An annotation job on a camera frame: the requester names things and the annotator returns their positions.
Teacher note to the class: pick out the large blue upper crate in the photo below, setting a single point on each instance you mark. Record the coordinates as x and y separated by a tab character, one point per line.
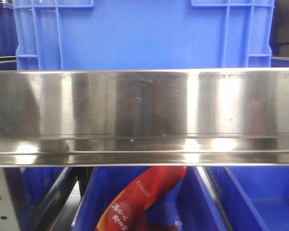
142	34

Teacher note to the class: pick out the blue bin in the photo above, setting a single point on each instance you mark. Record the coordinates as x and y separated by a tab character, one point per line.
253	198
187	207
38	181

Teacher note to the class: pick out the white perforated rack upright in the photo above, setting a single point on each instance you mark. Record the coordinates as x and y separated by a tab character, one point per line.
8	216

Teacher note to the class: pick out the blue lower right bin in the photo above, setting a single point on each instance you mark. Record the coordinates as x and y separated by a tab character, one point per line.
253	198

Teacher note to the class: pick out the red snack package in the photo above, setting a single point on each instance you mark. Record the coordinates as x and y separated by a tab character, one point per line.
123	212

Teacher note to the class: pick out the blue lower left bin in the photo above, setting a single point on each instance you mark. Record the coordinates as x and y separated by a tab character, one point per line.
38	181

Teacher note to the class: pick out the stainless steel shelf rail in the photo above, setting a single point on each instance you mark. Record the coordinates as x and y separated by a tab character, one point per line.
200	117

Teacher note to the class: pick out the blue lower middle bin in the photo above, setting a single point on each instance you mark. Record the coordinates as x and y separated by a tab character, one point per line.
187	207

